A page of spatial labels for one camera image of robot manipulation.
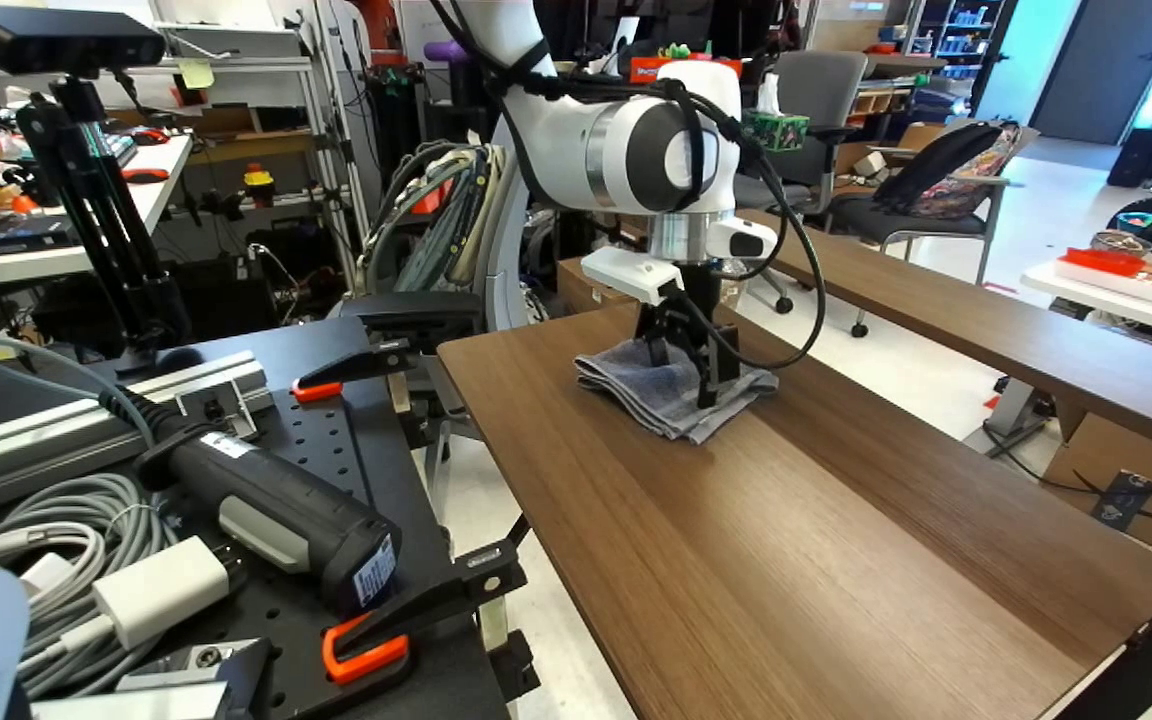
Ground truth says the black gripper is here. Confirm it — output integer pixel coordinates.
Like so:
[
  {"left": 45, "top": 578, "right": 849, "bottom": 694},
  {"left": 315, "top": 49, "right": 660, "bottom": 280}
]
[{"left": 635, "top": 264, "right": 741, "bottom": 408}]

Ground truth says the grey towel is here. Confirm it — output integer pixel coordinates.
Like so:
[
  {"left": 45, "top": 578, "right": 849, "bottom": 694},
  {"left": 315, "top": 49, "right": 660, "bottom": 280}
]
[{"left": 575, "top": 339, "right": 778, "bottom": 443}]

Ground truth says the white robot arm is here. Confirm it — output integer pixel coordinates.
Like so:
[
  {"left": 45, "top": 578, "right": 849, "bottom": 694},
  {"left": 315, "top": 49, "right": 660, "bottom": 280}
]
[{"left": 441, "top": 0, "right": 774, "bottom": 408}]

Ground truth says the grey office chair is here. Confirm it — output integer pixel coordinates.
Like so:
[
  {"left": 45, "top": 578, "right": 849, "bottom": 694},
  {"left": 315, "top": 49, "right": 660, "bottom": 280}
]
[{"left": 766, "top": 52, "right": 866, "bottom": 213}]

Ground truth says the grey chair with backpack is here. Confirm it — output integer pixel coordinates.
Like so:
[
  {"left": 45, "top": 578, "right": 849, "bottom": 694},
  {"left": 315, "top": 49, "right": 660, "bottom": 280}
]
[{"left": 822, "top": 119, "right": 1031, "bottom": 280}]

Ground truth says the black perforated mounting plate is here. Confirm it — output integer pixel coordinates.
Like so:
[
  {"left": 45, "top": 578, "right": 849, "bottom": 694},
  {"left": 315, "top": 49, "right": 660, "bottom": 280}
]
[{"left": 96, "top": 376, "right": 522, "bottom": 720}]

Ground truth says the white table with items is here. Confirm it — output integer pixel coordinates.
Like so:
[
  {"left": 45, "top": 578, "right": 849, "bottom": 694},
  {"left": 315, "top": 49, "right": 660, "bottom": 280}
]
[{"left": 1025, "top": 242, "right": 1152, "bottom": 328}]

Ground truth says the cardboard box under table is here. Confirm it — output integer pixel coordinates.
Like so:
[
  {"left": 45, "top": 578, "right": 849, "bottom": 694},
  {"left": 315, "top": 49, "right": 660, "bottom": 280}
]
[{"left": 1044, "top": 417, "right": 1152, "bottom": 544}]

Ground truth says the white power adapter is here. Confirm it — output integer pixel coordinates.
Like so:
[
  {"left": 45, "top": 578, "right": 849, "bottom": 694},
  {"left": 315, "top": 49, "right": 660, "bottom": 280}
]
[{"left": 91, "top": 535, "right": 229, "bottom": 646}]

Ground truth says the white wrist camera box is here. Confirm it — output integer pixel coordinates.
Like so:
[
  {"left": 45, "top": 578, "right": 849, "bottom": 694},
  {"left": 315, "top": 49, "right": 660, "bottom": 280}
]
[{"left": 578, "top": 248, "right": 683, "bottom": 309}]

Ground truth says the black orange-handled clamp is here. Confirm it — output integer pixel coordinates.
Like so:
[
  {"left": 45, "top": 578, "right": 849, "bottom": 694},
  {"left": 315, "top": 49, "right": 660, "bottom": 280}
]
[{"left": 318, "top": 521, "right": 529, "bottom": 686}]

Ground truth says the black camera on tripod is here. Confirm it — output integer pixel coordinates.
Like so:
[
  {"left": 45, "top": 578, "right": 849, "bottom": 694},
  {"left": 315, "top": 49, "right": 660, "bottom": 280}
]
[{"left": 0, "top": 5, "right": 193, "bottom": 353}]

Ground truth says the grey cable bundle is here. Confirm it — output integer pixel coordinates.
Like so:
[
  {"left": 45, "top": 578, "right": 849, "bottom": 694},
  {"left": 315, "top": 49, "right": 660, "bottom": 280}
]
[{"left": 0, "top": 331, "right": 193, "bottom": 705}]

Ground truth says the aluminium extrusion rail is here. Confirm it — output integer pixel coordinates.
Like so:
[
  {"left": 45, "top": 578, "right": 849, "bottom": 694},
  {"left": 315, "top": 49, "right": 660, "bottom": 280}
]
[{"left": 0, "top": 353, "right": 268, "bottom": 505}]

